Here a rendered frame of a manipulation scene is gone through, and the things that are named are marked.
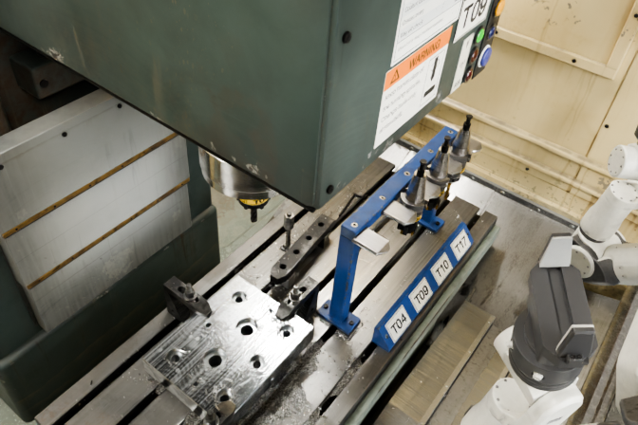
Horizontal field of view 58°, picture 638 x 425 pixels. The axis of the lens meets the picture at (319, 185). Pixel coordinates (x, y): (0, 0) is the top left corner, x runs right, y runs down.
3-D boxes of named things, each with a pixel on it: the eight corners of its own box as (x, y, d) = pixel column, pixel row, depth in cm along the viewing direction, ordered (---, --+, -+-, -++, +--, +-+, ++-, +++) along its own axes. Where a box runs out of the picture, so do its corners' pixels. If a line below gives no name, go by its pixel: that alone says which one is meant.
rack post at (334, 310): (361, 321, 142) (377, 239, 122) (348, 335, 139) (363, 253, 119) (328, 300, 146) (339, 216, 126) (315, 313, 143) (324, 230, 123)
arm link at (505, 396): (516, 344, 78) (478, 391, 87) (555, 408, 72) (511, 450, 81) (553, 334, 80) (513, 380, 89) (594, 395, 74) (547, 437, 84)
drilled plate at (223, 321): (312, 340, 133) (314, 326, 129) (223, 437, 115) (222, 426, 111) (238, 287, 142) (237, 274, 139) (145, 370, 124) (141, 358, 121)
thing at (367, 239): (394, 245, 120) (395, 242, 119) (381, 259, 116) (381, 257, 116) (365, 229, 123) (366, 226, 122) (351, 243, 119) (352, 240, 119)
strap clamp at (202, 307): (216, 333, 137) (213, 293, 127) (206, 341, 135) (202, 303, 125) (178, 303, 142) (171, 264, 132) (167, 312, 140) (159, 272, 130)
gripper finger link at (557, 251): (547, 239, 62) (539, 267, 67) (578, 237, 62) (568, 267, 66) (544, 227, 63) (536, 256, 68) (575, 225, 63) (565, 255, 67)
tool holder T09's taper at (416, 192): (411, 187, 131) (417, 164, 126) (428, 195, 129) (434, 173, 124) (401, 196, 128) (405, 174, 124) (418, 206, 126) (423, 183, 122)
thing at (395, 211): (421, 215, 127) (421, 213, 126) (408, 230, 123) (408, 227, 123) (393, 201, 129) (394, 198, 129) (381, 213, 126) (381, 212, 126)
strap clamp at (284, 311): (316, 309, 144) (321, 270, 134) (283, 345, 136) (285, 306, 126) (306, 302, 145) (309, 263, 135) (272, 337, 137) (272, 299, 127)
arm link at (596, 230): (619, 180, 127) (578, 232, 141) (590, 195, 122) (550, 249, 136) (660, 214, 121) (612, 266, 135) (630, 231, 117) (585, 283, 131)
